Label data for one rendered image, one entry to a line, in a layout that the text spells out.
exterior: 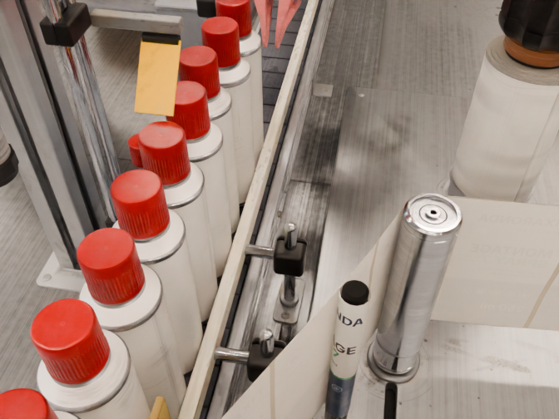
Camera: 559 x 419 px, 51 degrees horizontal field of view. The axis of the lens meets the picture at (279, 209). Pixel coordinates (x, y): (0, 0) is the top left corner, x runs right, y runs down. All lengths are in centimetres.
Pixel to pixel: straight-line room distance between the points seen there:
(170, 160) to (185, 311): 12
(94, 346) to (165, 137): 16
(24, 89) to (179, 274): 20
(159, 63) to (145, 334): 19
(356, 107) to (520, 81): 30
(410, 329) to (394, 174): 27
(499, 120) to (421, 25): 55
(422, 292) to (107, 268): 21
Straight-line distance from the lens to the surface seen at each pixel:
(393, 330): 47
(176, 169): 42
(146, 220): 38
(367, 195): 66
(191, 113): 45
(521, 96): 55
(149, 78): 45
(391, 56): 100
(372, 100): 80
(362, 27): 107
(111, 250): 35
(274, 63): 87
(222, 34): 52
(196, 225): 45
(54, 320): 32
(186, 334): 48
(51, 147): 54
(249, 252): 56
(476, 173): 61
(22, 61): 50
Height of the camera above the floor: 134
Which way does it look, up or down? 46 degrees down
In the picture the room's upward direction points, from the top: straight up
